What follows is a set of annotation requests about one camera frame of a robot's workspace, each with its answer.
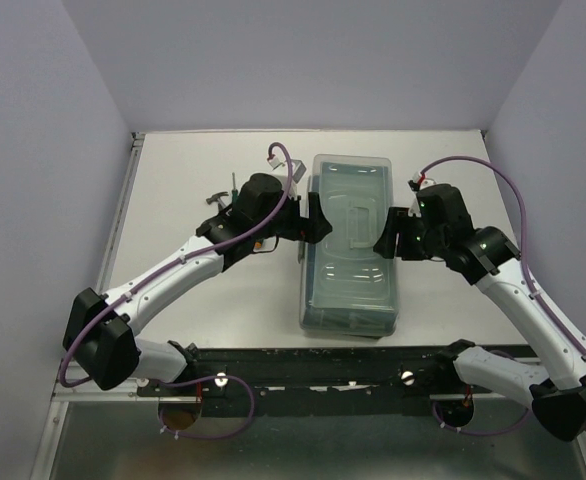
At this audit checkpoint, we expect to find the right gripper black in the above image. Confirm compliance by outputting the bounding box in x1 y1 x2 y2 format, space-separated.
372 205 446 260

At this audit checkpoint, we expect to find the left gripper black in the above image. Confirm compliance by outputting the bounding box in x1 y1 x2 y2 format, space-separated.
254 189 333 244

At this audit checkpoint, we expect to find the grey translucent tool box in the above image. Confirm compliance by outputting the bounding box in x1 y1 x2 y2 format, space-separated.
300 154 399 339

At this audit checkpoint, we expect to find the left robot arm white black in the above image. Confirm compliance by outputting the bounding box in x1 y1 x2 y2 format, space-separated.
63 173 332 395

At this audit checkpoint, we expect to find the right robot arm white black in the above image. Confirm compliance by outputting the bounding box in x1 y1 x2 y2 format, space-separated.
373 184 586 442

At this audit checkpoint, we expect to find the small claw hammer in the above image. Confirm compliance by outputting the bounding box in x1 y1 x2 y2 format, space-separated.
205 191 230 208

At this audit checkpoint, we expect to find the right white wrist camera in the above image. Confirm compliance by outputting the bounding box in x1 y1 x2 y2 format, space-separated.
409 172 437 217

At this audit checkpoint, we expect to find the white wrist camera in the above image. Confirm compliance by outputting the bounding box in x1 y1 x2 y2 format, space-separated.
409 172 437 217
267 156 306 197

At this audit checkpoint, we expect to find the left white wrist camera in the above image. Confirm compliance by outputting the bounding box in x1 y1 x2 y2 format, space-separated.
267 156 306 197

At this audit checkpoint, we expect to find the black mounting rail base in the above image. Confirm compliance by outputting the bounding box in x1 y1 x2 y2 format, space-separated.
137 347 474 424

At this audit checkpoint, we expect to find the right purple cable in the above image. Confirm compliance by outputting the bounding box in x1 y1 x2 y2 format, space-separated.
412 156 586 441

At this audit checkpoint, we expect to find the aluminium extrusion frame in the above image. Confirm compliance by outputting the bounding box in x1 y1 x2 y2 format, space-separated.
32 359 139 480

